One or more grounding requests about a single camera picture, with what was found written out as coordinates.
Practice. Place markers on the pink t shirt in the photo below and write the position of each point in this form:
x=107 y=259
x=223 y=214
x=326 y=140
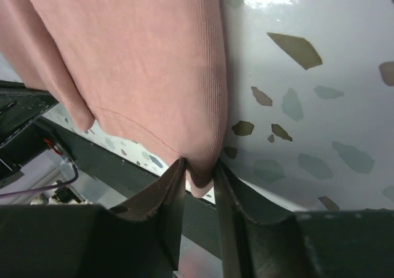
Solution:
x=150 y=71

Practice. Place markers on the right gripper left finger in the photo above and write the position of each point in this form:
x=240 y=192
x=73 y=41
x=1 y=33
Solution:
x=139 y=237

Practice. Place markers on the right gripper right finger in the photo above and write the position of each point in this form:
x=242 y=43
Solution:
x=258 y=238

